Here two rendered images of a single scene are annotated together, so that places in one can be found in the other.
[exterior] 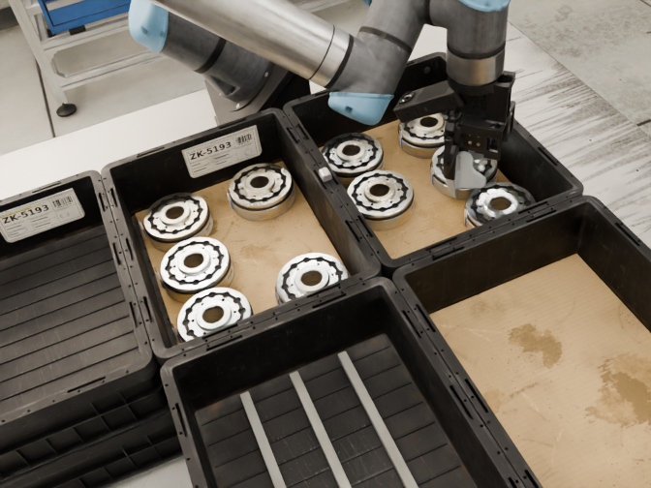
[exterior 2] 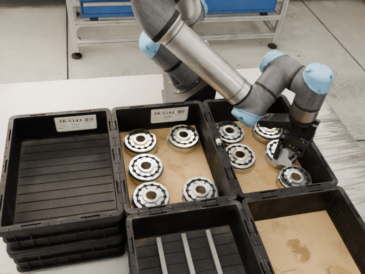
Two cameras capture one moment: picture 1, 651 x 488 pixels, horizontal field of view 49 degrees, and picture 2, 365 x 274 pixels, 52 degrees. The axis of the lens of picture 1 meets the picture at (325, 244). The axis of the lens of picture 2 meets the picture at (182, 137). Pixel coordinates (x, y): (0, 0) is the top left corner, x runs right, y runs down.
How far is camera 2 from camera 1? 0.17 m
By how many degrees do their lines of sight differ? 2
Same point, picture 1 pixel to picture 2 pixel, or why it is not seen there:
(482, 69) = (307, 116)
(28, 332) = (58, 179)
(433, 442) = not seen: outside the picture
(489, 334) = (278, 239)
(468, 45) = (304, 104)
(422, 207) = (257, 167)
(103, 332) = (95, 188)
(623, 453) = not seen: outside the picture
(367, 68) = (255, 102)
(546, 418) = not seen: outside the picture
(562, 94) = (330, 125)
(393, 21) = (272, 84)
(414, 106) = (268, 122)
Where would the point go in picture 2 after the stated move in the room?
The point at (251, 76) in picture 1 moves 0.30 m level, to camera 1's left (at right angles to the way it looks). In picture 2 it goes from (189, 80) to (106, 72)
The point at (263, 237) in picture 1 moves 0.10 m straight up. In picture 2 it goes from (178, 161) to (181, 139)
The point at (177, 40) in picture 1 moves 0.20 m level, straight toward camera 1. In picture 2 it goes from (161, 55) to (166, 92)
